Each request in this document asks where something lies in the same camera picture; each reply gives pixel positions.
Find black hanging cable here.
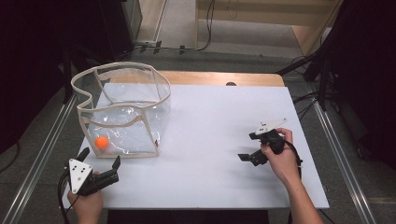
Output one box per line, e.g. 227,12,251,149
196,0,217,51

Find person's right hand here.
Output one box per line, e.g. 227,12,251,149
261,128,302,188

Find light wooden shelf unit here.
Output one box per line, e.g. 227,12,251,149
194,0,344,57

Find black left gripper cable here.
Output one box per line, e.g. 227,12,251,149
57,172,78,224

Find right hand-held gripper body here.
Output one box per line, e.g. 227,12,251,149
248,118,289,167

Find black metal stand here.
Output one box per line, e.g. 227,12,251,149
276,50,332,111
61,46,75,105

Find person's left hand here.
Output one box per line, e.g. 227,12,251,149
67,189,104,224

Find dark cabinet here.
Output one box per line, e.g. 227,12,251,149
99,0,144,61

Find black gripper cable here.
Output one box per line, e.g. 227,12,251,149
283,139,304,181
57,172,78,224

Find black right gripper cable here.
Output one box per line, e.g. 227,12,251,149
283,139,304,181

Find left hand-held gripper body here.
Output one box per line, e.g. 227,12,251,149
66,158,120,197

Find white board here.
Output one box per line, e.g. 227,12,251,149
62,83,331,210

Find clear plastic bag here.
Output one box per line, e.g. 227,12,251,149
70,61,172,160

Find wooden table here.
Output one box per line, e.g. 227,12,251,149
106,70,286,88

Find metal floor rail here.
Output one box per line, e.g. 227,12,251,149
311,99,378,224
0,92,78,224

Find black floor cables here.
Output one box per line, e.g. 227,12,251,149
292,91,320,121

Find floor cable with black clips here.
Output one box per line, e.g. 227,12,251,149
133,40,196,56

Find orange ball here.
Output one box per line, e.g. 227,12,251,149
94,135,110,150

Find person's dark clothing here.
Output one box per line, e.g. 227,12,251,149
106,209,271,224

